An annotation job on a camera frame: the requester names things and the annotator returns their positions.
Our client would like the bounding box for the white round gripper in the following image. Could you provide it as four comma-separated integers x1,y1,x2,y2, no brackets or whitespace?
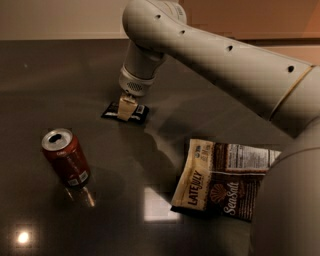
118,65,155,121

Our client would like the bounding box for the black rxbar chocolate wrapper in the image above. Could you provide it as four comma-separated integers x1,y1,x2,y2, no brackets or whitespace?
101,101,149,124

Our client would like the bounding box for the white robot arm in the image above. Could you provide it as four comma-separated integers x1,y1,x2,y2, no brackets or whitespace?
119,0,320,256

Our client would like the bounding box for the red soda can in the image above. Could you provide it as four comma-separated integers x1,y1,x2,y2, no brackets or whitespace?
41,128,90,188

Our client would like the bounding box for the Late July chips bag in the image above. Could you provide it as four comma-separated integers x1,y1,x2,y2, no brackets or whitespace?
171,139,280,221

